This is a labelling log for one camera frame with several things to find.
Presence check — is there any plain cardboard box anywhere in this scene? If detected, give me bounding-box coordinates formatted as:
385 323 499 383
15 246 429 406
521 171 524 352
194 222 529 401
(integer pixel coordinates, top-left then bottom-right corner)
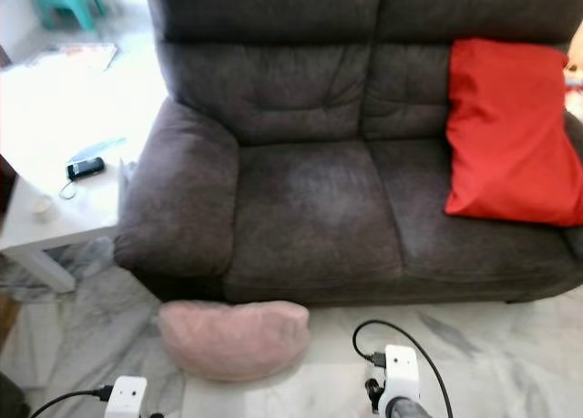
0 295 21 346

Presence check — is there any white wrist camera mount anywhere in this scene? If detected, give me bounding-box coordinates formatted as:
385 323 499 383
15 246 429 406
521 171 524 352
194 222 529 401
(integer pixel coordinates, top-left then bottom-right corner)
383 344 421 401
105 376 148 418

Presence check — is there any dark cabinet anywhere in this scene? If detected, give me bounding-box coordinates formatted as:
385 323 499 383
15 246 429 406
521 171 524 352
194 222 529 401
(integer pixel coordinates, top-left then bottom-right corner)
0 154 19 187

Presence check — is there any small white cup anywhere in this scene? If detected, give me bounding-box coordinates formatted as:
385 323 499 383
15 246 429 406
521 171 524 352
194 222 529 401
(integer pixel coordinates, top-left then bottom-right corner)
31 196 57 221

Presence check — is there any dark brown fabric sofa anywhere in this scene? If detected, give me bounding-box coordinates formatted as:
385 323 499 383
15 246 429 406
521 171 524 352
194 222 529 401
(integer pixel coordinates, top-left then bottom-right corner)
114 0 583 307

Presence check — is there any teal plastic stool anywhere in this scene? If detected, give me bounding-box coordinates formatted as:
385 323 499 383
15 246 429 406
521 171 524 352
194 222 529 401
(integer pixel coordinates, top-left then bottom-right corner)
29 0 107 32

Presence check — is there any light blue face mask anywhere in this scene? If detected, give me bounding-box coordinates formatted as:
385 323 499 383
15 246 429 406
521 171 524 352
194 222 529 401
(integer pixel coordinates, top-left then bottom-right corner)
66 137 128 162

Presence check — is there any pink fluffy pillow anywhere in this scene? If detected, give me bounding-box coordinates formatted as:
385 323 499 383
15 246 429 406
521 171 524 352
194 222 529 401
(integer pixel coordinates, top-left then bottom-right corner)
157 300 311 383

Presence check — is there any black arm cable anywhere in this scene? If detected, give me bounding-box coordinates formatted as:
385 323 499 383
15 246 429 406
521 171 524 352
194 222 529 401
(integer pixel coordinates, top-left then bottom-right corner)
353 320 456 418
29 386 115 418

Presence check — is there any small black device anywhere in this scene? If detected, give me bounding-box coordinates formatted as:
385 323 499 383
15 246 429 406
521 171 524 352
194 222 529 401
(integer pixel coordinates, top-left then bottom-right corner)
66 157 107 181

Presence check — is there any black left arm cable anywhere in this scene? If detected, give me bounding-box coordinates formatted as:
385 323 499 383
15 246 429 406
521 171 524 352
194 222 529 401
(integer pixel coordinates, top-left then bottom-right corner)
29 386 115 418

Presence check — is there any red pillow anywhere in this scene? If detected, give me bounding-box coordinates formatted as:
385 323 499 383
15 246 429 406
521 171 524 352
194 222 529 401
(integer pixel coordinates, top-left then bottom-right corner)
445 37 583 228

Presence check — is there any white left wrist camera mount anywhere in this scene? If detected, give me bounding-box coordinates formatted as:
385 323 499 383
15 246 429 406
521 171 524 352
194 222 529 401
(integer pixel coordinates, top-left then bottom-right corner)
105 376 148 418

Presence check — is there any dark brown armchair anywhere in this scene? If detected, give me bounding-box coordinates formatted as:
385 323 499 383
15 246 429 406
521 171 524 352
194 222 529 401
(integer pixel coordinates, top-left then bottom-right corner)
0 372 30 418

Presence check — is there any white side table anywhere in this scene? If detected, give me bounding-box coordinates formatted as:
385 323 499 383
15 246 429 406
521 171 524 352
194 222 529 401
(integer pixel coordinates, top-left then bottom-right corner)
0 158 133 294

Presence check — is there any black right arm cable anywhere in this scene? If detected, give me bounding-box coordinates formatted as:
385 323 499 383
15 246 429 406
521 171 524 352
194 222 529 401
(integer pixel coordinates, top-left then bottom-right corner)
353 320 456 418

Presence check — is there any printed magazine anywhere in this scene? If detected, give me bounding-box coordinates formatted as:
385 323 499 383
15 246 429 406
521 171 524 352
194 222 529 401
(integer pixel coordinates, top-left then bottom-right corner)
32 42 119 71

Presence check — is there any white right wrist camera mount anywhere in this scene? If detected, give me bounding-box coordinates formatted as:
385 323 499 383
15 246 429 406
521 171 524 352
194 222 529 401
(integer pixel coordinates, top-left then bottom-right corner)
383 344 421 401

